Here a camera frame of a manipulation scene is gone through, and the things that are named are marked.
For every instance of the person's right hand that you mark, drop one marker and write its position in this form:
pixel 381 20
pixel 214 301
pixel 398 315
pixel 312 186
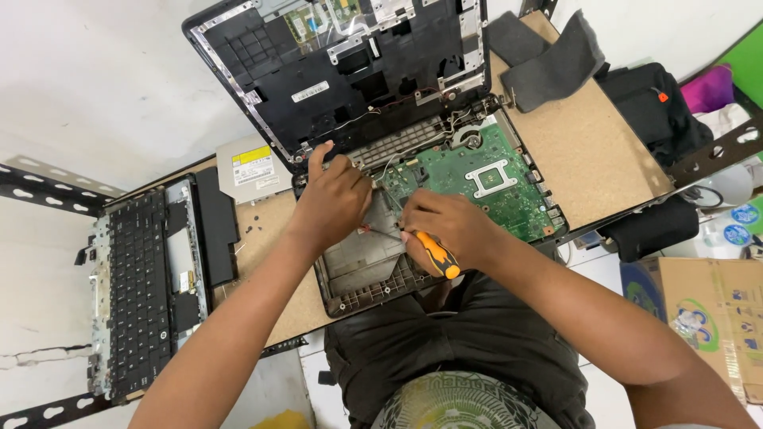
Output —
pixel 459 229

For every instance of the person's left hand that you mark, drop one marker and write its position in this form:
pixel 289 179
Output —
pixel 331 202

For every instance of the orange and black screwdriver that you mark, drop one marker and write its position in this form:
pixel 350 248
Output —
pixel 441 257

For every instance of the green laptop motherboard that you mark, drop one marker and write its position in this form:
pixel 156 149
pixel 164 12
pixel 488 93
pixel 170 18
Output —
pixel 495 179

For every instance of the black laptop base chassis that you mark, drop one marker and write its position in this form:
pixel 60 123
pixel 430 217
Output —
pixel 363 268

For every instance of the group of small black screws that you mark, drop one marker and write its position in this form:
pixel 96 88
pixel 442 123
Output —
pixel 255 220

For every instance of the silver optical drive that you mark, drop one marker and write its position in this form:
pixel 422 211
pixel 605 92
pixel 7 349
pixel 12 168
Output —
pixel 253 170

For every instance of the laptop cooling fan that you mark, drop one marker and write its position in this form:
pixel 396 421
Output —
pixel 468 137

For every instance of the person's dark shorts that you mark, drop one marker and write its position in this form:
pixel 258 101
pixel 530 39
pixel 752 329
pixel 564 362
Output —
pixel 453 333

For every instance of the black laptop battery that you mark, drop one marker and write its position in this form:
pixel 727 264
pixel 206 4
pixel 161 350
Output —
pixel 217 226

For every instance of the black laptop top cover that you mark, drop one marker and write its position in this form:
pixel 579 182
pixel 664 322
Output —
pixel 334 65

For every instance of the person's green patterned shirt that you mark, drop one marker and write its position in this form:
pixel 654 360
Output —
pixel 462 402

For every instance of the large grey foam piece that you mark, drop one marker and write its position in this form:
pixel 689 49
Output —
pixel 554 71

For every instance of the black cloth pouch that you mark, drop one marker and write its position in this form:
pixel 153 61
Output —
pixel 650 229

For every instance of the small grey foam piece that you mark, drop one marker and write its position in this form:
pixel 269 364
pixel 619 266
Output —
pixel 515 39

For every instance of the black laptop keyboard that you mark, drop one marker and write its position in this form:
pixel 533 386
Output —
pixel 140 286

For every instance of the black bag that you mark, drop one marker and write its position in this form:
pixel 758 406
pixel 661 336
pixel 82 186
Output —
pixel 650 113

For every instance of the yellow object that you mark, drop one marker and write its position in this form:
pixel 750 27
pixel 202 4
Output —
pixel 280 420

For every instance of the slotted metal angle bar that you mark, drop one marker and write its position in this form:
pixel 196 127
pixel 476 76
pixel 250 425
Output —
pixel 53 190
pixel 539 7
pixel 50 412
pixel 715 152

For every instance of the printed cardboard box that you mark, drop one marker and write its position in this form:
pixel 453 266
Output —
pixel 709 316

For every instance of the blue lidded water cups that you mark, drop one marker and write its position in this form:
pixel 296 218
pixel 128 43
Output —
pixel 739 226

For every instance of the pink cloth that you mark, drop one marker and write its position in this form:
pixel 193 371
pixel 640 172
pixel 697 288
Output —
pixel 708 89

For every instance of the green panel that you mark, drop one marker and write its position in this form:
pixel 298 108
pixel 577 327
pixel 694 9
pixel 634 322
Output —
pixel 746 59

